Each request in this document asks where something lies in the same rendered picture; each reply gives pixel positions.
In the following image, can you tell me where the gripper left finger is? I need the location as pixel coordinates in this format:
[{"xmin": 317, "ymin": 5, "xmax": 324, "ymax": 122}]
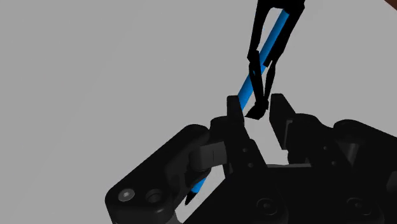
[{"xmin": 104, "ymin": 95, "xmax": 268, "ymax": 224}]

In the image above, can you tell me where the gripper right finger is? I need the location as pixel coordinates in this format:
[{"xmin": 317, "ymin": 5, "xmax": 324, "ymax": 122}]
[{"xmin": 268, "ymin": 93, "xmax": 397, "ymax": 201}]

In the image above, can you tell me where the blue pen with black tip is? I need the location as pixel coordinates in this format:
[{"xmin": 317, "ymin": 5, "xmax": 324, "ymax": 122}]
[{"xmin": 185, "ymin": 9, "xmax": 291, "ymax": 206}]

